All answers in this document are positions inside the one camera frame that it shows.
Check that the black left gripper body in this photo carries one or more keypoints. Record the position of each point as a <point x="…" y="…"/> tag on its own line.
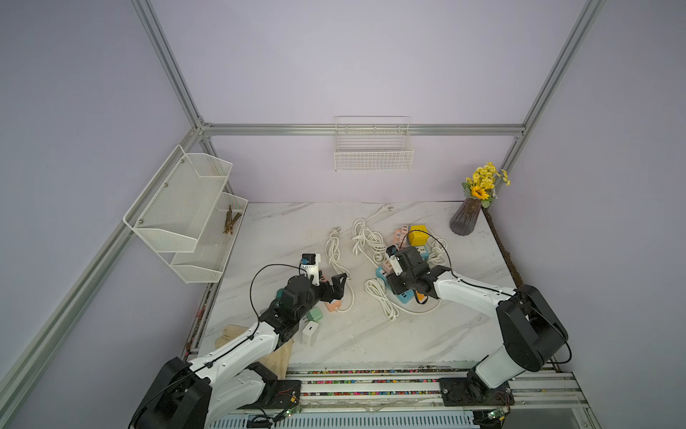
<point x="317" y="293"/>

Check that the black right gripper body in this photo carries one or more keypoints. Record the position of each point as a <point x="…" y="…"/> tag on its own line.
<point x="402" y="282"/>

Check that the green plug adapter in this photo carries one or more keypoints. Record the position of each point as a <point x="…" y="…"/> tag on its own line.
<point x="314" y="315"/>

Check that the pink plug adapter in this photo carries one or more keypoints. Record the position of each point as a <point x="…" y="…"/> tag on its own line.
<point x="333" y="306"/>

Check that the white USB charger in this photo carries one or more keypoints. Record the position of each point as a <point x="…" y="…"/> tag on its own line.
<point x="309" y="333"/>

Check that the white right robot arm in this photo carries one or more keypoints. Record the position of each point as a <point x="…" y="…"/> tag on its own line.
<point x="530" y="331"/>

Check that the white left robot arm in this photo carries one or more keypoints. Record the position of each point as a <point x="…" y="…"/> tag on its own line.
<point x="195" y="394"/>

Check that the yellow cube socket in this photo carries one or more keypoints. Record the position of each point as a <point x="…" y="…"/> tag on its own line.
<point x="418" y="235"/>

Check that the purple ribbed glass vase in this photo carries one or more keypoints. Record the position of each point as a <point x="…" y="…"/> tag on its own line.
<point x="463" y="222"/>

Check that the beige cloth glove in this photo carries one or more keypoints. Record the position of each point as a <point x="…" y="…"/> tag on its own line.
<point x="235" y="352"/>

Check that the brown sticks on shelf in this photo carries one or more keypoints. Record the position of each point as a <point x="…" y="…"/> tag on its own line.
<point x="232" y="217"/>

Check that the yellow artificial flower bouquet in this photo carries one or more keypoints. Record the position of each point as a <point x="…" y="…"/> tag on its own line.
<point x="482" y="184"/>

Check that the white mesh two-tier shelf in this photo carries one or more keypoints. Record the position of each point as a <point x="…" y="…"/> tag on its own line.
<point x="181" y="214"/>

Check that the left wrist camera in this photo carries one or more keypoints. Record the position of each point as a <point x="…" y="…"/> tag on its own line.
<point x="310" y="264"/>

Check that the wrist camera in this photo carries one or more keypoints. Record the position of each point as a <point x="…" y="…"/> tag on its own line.
<point x="392" y="252"/>
<point x="310" y="264"/>

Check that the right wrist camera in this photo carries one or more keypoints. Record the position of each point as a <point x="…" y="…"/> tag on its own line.
<point x="392" y="252"/>

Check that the aluminium frame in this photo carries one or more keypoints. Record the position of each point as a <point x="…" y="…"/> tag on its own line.
<point x="92" y="97"/>

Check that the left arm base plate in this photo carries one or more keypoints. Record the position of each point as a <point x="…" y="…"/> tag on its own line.
<point x="277" y="395"/>

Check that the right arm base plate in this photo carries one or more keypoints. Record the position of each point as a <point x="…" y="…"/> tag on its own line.
<point x="467" y="392"/>

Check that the white wire wall basket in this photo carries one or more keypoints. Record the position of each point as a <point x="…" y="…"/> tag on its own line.
<point x="373" y="144"/>

